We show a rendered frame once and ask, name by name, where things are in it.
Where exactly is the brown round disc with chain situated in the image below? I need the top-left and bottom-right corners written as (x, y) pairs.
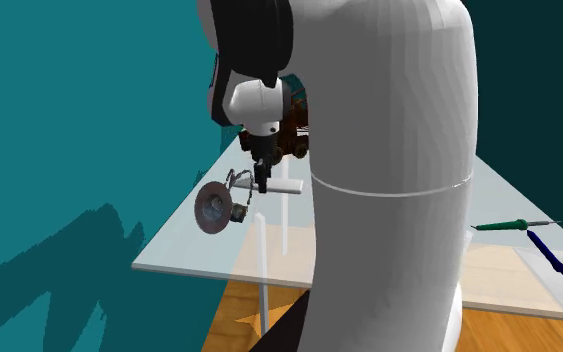
top-left (193, 167), bottom-right (256, 236)

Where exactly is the black robot stand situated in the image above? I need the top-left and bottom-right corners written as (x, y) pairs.
top-left (246, 289), bottom-right (312, 352)

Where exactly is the dark blue soldering iron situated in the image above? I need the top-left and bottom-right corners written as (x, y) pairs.
top-left (526, 228), bottom-right (563, 304)

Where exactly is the dark brown toy vehicle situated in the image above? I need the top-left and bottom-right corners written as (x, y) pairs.
top-left (279, 86), bottom-right (311, 160)

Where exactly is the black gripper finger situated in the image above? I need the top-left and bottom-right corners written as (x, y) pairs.
top-left (253, 157), bottom-right (270, 195)

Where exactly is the glass table with white legs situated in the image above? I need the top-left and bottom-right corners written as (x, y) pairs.
top-left (131, 138), bottom-right (563, 338)

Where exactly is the green soldering iron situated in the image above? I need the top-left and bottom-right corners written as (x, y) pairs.
top-left (470, 218), bottom-right (563, 232)

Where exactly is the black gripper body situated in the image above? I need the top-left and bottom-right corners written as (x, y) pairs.
top-left (238, 128), bottom-right (282, 165)

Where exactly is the white flat bar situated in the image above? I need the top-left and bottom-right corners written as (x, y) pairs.
top-left (232, 176), bottom-right (305, 196)

